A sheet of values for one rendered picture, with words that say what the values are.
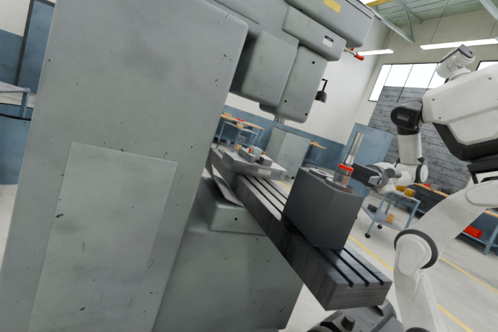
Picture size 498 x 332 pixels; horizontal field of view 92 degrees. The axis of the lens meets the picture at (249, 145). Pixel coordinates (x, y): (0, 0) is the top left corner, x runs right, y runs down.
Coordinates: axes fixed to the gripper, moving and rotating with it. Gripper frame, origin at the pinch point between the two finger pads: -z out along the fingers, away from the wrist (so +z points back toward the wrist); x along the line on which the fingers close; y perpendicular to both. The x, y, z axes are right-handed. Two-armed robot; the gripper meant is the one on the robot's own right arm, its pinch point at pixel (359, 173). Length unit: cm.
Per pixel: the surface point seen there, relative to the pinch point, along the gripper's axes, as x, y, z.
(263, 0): -45, -49, -29
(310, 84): -36.3, -28.4, 3.7
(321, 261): 8.6, 24.1, -22.5
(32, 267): -47, 56, -79
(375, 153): -208, -5, 579
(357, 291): 18.1, 26.7, -17.7
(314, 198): -3.9, 11.6, -15.5
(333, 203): 3.2, 9.3, -17.5
